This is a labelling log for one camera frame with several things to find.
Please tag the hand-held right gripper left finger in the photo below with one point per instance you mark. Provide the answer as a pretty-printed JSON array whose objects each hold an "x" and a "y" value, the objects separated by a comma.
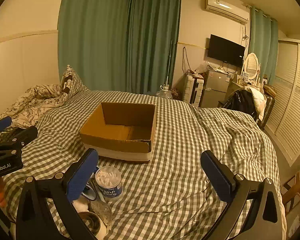
[{"x": 81, "y": 177}]

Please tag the black wall television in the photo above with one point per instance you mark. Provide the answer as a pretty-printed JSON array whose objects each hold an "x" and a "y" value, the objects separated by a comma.
[{"x": 225, "y": 50}]

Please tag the white suitcase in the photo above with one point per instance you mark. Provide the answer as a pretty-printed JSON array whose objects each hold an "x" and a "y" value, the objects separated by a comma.
[{"x": 191, "y": 90}]

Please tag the narrow green curtain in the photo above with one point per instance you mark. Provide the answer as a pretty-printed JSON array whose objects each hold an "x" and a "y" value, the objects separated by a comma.
[{"x": 152, "y": 37}]

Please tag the round tape roll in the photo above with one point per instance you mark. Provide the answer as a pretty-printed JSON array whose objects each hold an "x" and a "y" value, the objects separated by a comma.
[{"x": 90, "y": 221}]

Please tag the white clothing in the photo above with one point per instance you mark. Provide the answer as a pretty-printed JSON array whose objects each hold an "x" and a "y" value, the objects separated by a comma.
[{"x": 258, "y": 100}]

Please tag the white oval mirror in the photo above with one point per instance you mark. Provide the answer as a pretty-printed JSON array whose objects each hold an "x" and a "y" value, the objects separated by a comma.
[{"x": 251, "y": 66}]

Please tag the silver mini fridge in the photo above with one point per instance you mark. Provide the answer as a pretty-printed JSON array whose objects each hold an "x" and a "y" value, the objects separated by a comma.
[{"x": 215, "y": 90}]

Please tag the cardboard box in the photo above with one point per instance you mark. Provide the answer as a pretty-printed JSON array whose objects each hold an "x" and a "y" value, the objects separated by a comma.
[{"x": 115, "y": 142}]

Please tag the dressing table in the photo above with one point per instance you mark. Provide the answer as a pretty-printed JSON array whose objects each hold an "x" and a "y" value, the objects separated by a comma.
[{"x": 236, "y": 85}]

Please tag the brown and white pillow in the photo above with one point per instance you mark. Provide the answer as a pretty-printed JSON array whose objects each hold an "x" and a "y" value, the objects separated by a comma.
[{"x": 67, "y": 80}]

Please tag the floral duvet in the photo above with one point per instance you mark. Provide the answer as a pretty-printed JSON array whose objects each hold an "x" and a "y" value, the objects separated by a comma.
[{"x": 35, "y": 102}]

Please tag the clear plastic bag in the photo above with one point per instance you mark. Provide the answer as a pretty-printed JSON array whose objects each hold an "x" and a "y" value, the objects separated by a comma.
[{"x": 102, "y": 212}]

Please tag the clear water jug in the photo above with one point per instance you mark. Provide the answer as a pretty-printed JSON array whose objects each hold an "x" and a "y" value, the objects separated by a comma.
[{"x": 165, "y": 93}]

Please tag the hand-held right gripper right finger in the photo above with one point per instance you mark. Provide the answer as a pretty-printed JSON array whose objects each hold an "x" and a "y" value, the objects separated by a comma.
[{"x": 216, "y": 176}]

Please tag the wide green curtain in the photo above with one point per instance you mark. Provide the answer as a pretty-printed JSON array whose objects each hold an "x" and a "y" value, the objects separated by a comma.
[{"x": 92, "y": 35}]

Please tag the white louvred wardrobe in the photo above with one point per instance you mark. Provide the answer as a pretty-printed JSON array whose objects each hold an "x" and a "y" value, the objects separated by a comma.
[{"x": 292, "y": 100}]

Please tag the checked bed sheet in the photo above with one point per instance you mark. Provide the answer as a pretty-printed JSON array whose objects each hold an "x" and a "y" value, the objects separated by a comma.
[{"x": 177, "y": 135}]

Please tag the white air conditioner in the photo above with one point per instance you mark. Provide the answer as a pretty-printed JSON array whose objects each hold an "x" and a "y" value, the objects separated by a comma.
[{"x": 225, "y": 8}]

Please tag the white pole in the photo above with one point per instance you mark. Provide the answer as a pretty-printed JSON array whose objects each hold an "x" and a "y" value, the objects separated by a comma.
[{"x": 168, "y": 65}]

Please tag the white plastic bag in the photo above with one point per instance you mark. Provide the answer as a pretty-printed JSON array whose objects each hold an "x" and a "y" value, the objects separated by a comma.
[{"x": 202, "y": 67}]

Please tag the floral bag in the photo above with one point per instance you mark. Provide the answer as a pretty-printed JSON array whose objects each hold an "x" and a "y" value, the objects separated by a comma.
[{"x": 176, "y": 93}]

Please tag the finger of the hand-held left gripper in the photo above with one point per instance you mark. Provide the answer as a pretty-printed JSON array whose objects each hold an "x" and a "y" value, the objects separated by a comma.
[
  {"x": 0, "y": 125},
  {"x": 22, "y": 133}
]

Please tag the light green window curtain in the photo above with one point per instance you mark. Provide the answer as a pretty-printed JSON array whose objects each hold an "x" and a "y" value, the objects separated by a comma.
[{"x": 262, "y": 42}]

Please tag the cotton swab jar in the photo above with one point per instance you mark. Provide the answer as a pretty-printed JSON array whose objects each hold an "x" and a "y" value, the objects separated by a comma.
[{"x": 110, "y": 187}]

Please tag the blue and white sock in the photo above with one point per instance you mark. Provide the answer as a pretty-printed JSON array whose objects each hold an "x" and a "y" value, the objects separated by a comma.
[{"x": 90, "y": 192}]

